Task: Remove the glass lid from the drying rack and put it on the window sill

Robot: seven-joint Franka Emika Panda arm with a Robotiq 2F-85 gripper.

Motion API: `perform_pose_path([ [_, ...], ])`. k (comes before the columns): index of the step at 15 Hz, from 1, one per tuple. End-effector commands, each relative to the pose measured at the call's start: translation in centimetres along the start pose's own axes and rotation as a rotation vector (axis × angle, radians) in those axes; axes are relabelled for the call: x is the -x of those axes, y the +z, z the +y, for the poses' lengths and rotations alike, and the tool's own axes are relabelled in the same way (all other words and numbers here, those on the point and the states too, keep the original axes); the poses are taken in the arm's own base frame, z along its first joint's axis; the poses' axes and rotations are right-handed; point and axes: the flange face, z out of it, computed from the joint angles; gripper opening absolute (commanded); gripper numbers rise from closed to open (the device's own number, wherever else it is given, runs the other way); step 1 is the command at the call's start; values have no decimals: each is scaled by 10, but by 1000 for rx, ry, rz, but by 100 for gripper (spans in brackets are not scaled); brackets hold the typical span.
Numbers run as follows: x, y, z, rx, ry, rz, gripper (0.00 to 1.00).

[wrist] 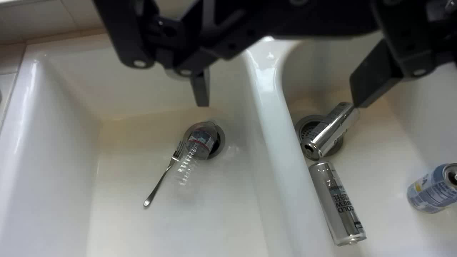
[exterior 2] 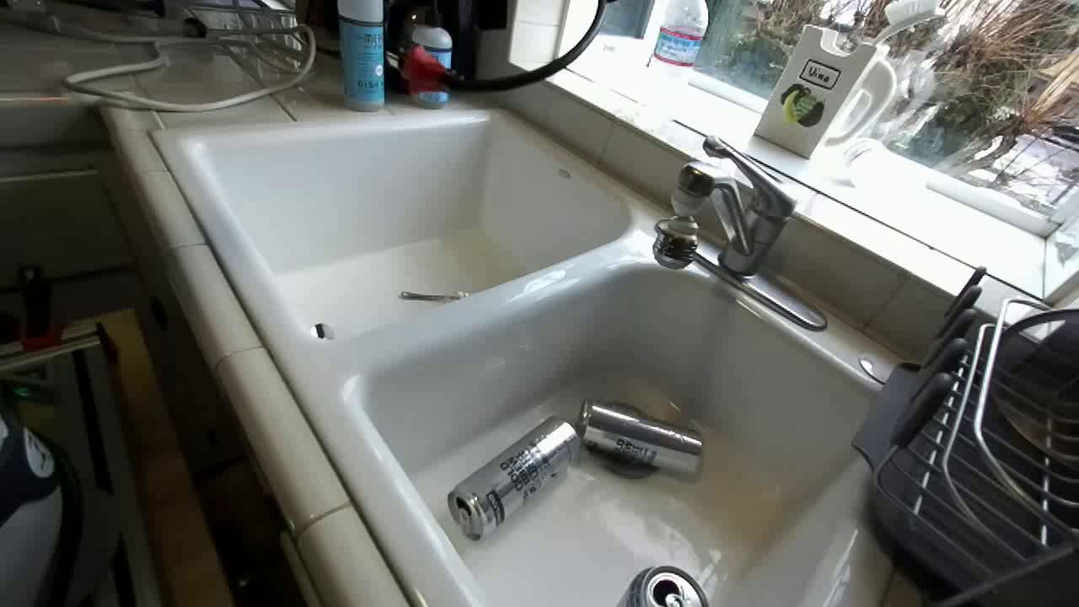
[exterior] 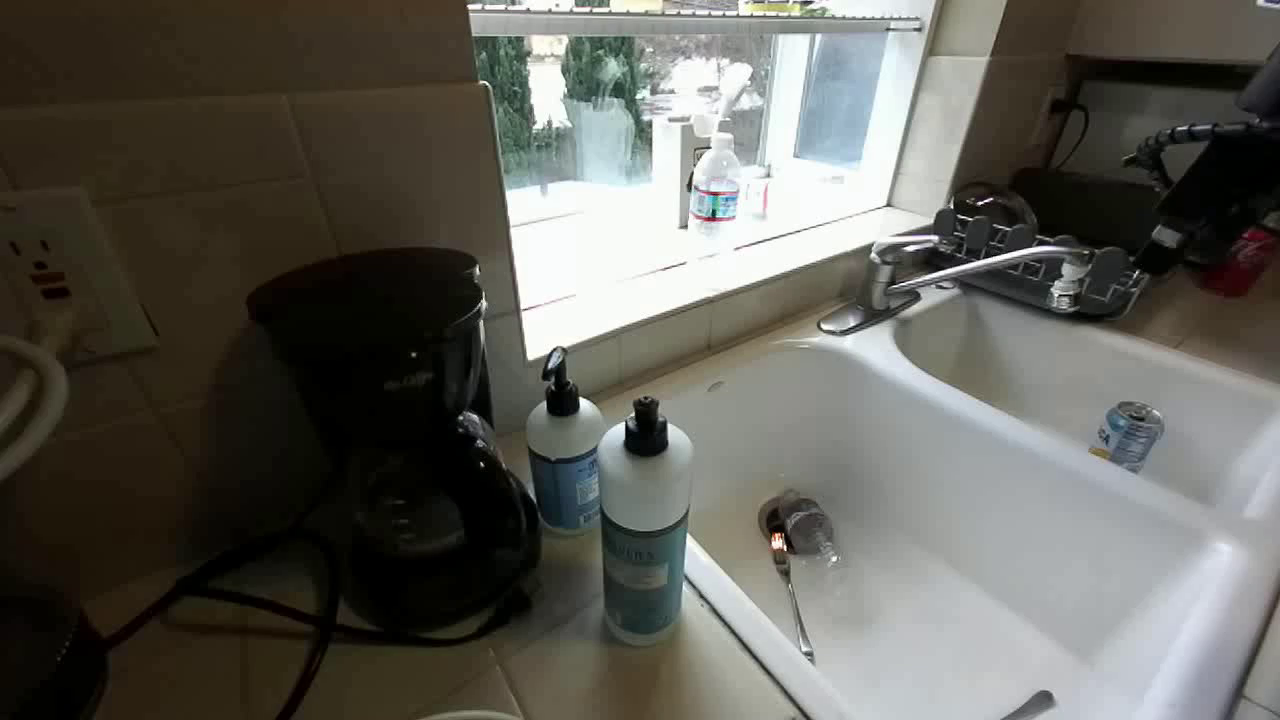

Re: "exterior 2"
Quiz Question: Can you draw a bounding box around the chrome sink faucet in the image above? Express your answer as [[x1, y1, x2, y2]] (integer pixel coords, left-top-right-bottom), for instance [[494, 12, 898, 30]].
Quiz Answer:
[[649, 136, 834, 333]]

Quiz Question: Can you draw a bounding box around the thin metal wire rack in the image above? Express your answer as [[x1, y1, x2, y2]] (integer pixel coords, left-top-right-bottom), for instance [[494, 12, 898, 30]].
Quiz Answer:
[[146, 0, 313, 61]]

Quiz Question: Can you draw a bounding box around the black wire drying rack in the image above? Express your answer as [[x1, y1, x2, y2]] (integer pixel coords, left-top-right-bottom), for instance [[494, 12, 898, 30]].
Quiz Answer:
[[850, 267, 1079, 607]]

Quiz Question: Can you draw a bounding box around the grey metal stand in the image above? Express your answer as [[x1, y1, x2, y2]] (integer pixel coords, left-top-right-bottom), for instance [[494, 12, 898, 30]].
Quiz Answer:
[[0, 323, 160, 607]]

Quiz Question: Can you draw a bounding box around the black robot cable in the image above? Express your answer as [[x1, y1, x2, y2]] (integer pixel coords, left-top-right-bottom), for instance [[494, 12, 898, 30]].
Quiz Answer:
[[448, 0, 610, 94]]

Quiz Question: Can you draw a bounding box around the large silver drink can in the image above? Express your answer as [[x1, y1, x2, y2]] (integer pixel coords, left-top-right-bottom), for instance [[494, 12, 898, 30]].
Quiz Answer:
[[444, 413, 582, 544]]

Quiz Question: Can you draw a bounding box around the white and navy appliance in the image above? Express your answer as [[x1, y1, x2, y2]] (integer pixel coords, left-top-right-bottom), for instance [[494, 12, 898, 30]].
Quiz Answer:
[[0, 406, 70, 607]]

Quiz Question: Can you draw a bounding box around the white power cable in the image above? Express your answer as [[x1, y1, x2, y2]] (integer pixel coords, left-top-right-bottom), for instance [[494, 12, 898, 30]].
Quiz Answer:
[[60, 15, 320, 113]]

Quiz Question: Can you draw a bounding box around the soap bottle with black cap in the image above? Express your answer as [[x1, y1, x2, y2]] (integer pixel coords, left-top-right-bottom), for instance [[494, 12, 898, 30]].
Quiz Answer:
[[333, 0, 388, 112]]

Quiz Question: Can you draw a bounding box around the white box with green logo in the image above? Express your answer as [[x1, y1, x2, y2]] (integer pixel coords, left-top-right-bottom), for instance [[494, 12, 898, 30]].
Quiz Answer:
[[753, 24, 881, 162]]

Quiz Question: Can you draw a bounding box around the silver can with dark band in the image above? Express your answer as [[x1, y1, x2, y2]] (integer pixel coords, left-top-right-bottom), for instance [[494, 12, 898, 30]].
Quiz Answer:
[[577, 401, 707, 477]]

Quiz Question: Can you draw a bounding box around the clear plastic water bottle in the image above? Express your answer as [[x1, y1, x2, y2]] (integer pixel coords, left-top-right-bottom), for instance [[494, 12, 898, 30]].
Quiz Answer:
[[649, 0, 714, 70]]

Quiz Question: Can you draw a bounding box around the white window frame with sill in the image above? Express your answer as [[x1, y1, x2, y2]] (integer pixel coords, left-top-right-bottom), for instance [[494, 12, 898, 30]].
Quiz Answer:
[[509, 0, 1079, 299]]

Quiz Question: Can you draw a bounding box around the soap bottle with pump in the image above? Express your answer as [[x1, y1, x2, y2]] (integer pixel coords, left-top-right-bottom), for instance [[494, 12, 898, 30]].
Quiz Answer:
[[404, 11, 455, 112]]

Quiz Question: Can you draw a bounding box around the white double basin sink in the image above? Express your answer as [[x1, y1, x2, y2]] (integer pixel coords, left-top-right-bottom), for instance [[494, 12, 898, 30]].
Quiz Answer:
[[149, 104, 902, 607]]

